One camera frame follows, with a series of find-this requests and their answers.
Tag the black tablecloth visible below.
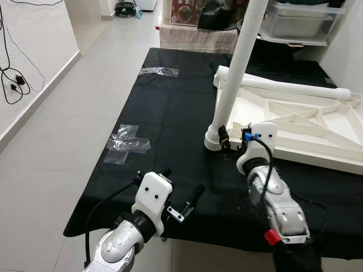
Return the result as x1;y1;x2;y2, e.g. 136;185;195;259
62;47;363;261

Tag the cross-shaped clear tape piece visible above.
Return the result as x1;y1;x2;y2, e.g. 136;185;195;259
104;124;152;166

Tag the white plastic table top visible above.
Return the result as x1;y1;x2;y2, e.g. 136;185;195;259
213;74;363;175

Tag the clear tape strip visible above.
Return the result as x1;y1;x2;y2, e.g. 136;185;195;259
138;66;180;78

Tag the beige patterned bench cloth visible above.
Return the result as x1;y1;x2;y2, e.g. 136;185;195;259
160;24;239;54

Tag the black wok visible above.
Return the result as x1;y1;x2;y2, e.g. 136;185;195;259
237;17;332;60

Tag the black bag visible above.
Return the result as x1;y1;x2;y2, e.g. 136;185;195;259
197;0;239;32

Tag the storage box with orange lid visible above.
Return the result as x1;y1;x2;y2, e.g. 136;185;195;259
170;0;202;26

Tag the clear plastic storage box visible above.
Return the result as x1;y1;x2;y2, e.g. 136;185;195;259
260;0;345;46

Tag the black round floor object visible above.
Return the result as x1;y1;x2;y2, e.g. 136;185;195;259
115;2;137;16

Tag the black power adapter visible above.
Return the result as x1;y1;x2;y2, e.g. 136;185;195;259
11;74;26;94

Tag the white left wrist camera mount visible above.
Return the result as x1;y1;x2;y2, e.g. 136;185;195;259
132;171;174;236

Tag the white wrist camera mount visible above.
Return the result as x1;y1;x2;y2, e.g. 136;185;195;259
235;122;278;175
132;171;174;236

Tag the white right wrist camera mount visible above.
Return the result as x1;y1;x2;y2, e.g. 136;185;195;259
235;122;278;175

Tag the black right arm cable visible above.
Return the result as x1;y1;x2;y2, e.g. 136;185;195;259
241;129;330;239

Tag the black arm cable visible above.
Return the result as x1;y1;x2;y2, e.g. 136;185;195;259
84;175;143;264
241;129;330;239

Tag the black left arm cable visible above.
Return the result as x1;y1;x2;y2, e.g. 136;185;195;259
84;175;143;264

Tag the black hanging wall cable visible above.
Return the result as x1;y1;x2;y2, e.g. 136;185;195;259
0;0;46;105

